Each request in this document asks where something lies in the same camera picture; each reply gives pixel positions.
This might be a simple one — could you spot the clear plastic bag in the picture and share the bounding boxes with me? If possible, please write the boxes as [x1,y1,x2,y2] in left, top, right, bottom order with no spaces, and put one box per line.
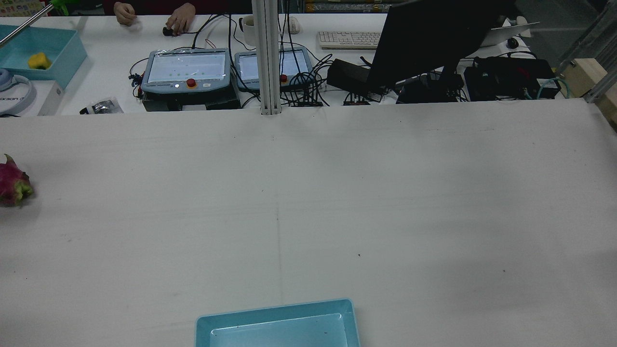
[80,96,124,115]

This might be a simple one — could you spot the metal rod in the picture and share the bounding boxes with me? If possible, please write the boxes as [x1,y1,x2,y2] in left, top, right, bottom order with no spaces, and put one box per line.
[0,4,54,48]

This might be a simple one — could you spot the pink dragon fruit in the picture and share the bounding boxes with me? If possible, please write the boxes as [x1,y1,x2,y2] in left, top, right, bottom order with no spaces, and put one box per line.
[0,153,35,209]

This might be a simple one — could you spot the person's left hand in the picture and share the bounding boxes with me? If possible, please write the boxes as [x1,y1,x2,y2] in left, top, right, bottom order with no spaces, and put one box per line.
[165,3,197,36]

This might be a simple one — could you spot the yellow printed box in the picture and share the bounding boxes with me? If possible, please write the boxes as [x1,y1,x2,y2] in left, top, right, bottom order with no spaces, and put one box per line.
[305,2,392,13]

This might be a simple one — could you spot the black computer monitor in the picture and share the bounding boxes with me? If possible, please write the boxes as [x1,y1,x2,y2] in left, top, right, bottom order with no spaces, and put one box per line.
[367,0,516,104]

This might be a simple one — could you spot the light blue bin holding toy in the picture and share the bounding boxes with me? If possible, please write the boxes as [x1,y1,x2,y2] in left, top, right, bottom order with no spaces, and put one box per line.
[0,24,88,90]

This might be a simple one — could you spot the black electronics box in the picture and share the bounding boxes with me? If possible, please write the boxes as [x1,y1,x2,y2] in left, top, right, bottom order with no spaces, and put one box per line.
[464,56,562,102]

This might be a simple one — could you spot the teal cable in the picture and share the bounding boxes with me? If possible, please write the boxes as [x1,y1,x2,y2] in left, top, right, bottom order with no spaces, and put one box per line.
[537,77,571,100]

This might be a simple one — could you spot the large grey teach pendant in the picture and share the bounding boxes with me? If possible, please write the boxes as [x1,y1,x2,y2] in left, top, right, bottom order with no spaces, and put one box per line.
[141,47,232,94]

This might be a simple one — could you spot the coiled black cables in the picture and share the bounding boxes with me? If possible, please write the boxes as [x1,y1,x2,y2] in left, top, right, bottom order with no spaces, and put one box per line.
[284,53,334,106]

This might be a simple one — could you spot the person's dark torso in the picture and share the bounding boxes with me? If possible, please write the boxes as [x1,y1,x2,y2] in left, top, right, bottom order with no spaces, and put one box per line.
[103,0,232,16]

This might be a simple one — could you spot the white mug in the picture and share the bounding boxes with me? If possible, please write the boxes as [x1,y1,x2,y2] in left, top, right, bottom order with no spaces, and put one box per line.
[239,14,257,47]

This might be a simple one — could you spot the person's right hand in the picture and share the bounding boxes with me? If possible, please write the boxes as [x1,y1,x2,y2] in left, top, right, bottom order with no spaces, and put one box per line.
[113,2,139,27]

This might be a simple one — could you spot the aluminium frame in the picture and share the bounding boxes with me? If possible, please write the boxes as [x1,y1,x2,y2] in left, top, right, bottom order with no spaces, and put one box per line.
[559,5,617,104]

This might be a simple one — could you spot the colourful printed box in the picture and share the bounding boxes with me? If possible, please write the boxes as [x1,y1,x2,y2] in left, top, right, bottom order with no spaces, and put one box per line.
[0,0,49,17]

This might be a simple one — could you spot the black box under pendant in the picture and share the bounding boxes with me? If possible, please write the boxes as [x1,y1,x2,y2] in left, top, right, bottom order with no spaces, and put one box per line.
[142,82,241,112]

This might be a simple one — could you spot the green plastic object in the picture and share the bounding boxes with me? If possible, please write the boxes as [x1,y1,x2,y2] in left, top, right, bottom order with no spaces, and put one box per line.
[50,0,78,16]

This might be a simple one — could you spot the silver laptop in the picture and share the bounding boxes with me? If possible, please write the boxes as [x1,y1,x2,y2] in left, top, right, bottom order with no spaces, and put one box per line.
[480,21,540,48]

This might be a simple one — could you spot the wooden block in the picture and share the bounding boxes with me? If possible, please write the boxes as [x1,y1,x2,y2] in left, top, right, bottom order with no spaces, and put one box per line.
[559,58,617,131]

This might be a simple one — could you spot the small grey teach pendant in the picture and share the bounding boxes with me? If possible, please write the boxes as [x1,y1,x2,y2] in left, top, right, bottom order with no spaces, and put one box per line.
[234,47,314,92]

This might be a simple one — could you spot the white cardboard box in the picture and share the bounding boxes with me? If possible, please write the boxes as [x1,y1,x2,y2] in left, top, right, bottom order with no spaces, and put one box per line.
[0,80,66,117]

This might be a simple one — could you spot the yellow toy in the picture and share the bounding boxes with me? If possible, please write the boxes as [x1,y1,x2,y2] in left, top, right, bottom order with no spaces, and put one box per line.
[27,52,52,70]

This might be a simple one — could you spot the empty light blue bin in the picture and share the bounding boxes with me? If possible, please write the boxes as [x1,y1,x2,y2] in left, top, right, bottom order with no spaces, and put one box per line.
[195,298,361,347]

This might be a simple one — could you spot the aluminium profile post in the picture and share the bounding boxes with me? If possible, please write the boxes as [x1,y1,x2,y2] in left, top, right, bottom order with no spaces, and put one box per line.
[251,0,282,115]

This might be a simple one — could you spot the white keyboard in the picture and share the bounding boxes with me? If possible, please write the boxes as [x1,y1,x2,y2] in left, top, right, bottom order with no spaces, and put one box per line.
[317,31,382,50]

